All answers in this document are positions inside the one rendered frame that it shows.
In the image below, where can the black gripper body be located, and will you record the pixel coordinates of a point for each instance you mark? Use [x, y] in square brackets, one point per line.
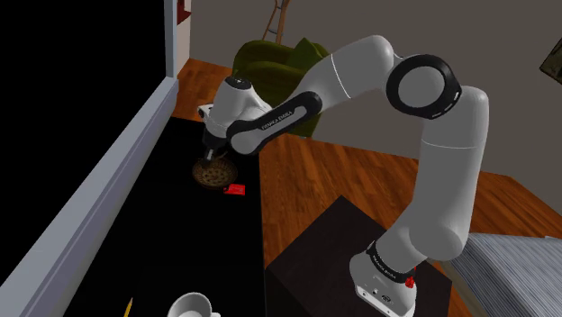
[214, 141]

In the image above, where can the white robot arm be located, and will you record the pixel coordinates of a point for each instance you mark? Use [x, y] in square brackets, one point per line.
[443, 184]

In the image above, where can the brown woven basket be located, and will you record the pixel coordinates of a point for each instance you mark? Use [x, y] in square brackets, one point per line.
[215, 173]

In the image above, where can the small red card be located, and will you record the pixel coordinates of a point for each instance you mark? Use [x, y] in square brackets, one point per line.
[234, 189]

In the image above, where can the green armchair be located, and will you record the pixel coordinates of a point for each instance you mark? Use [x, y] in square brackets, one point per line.
[268, 74]

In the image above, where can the wooden ladder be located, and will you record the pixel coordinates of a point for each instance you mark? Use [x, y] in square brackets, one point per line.
[273, 22]

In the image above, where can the dark robot stand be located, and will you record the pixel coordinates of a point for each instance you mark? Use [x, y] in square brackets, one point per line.
[316, 263]

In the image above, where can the yellow pencil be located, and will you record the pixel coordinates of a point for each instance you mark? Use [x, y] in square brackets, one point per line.
[129, 308]

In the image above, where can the grey striped bed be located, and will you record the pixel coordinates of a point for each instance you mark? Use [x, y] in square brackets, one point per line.
[518, 276]

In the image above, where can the dark wall picture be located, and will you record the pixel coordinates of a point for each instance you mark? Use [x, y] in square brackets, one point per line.
[554, 61]

